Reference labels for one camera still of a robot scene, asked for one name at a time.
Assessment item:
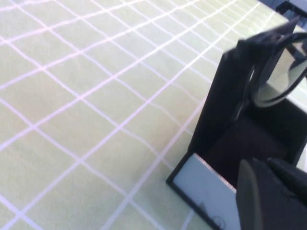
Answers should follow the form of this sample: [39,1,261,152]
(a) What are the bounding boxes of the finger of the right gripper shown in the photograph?
[237,18,298,48]

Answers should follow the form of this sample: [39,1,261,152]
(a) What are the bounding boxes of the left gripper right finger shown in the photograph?
[267,157,307,203]

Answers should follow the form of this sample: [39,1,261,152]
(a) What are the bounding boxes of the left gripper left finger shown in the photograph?
[236,159,307,230]

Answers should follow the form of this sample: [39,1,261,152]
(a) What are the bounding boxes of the black frame glasses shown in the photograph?
[236,32,307,122]

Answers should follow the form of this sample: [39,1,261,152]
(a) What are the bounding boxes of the black glasses case box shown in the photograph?
[166,38,307,230]

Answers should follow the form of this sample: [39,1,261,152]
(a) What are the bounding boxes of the green white checkered tablecloth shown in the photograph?
[0,0,307,230]

